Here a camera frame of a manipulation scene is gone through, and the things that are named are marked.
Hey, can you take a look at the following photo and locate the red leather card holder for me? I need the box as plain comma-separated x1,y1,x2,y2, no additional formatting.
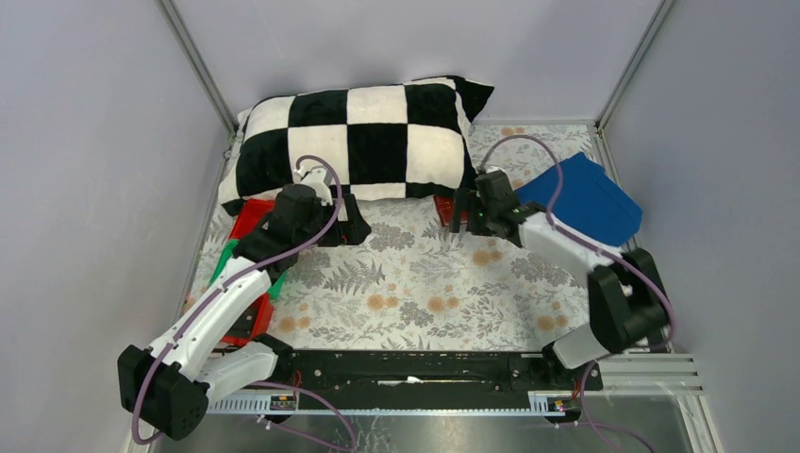
433,195,454,227

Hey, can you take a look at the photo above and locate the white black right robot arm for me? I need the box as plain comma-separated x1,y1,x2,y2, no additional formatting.
449,169,671,371

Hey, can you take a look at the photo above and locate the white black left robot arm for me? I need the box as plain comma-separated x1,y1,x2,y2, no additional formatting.
117,160,355,445

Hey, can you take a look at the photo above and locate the red plastic bin far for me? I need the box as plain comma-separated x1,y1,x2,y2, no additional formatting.
228,199,275,240

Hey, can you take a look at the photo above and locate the red plastic bin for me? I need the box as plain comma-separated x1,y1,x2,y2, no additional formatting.
228,199,275,240
221,294,274,347

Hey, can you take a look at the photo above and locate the floral patterned table mat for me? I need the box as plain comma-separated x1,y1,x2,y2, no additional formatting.
181,124,651,353

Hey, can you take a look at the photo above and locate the green plastic bin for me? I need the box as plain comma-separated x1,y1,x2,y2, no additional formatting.
208,239,286,300

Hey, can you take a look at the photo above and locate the blue folded cloth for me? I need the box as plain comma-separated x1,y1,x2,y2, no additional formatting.
553,153,642,246

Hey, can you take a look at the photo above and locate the black white checkered pillow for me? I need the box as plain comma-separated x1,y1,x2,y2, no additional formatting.
218,75,495,216

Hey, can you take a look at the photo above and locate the red plastic bin near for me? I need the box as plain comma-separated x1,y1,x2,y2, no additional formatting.
221,294,274,347

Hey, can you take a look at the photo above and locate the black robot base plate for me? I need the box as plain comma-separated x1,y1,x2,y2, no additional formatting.
269,349,604,411

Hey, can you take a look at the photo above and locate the grey slotted cable duct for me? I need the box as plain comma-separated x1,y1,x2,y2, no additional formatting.
206,391,582,418

